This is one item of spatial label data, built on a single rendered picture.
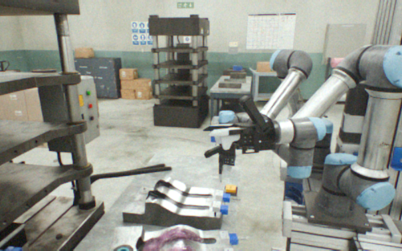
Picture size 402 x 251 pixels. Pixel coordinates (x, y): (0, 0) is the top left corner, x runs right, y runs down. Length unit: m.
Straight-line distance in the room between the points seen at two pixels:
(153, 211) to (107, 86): 7.03
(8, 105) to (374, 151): 5.04
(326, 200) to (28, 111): 4.65
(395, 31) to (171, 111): 4.58
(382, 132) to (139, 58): 7.70
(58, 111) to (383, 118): 1.50
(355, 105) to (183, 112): 4.30
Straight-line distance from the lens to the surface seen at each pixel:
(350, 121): 1.41
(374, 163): 1.08
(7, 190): 1.59
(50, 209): 1.85
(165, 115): 5.54
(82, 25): 9.11
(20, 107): 5.27
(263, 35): 7.71
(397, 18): 1.31
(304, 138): 0.90
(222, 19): 7.78
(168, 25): 5.30
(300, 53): 1.48
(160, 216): 1.48
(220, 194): 1.52
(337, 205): 1.25
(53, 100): 1.74
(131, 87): 8.17
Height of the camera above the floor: 1.71
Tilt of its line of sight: 18 degrees down
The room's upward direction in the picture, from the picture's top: straight up
